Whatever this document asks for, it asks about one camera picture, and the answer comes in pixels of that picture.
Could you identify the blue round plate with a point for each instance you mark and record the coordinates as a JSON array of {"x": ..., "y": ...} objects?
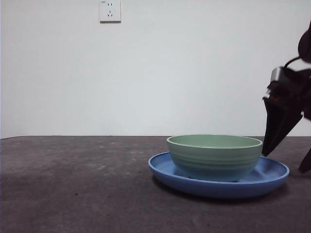
[{"x": 218, "y": 190}]

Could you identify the pale grey right camera box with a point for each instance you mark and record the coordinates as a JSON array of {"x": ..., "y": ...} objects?
[{"x": 276, "y": 74}]

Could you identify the white wall socket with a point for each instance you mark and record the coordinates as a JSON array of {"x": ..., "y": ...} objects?
[{"x": 110, "y": 11}]

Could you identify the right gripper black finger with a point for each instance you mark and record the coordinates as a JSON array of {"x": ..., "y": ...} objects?
[
  {"x": 306, "y": 162},
  {"x": 277, "y": 126}
]

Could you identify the green ribbed bowl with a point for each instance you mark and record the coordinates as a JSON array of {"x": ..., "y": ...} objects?
[{"x": 213, "y": 160}]

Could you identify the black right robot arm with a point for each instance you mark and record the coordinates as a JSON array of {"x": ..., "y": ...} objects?
[{"x": 306, "y": 43}]

